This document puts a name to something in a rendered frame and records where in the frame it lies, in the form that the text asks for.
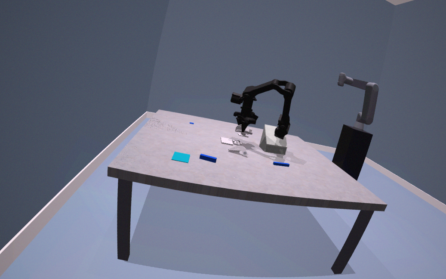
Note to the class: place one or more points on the teal flat rectangular plate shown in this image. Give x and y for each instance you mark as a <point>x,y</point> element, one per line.
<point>180,157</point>

